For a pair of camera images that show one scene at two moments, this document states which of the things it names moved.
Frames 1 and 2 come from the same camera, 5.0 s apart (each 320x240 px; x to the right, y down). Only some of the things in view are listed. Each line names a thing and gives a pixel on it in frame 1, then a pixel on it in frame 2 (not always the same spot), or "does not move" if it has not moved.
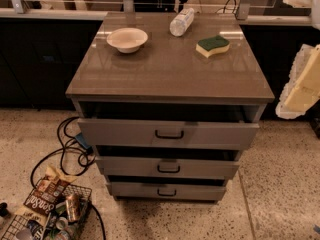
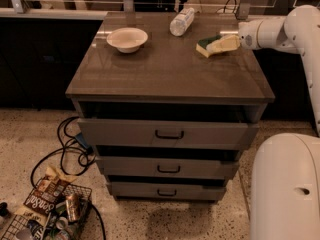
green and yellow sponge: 209,46 does not move
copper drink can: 73,207 does not move
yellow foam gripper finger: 310,77 to 225,43
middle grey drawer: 170,167 does not move
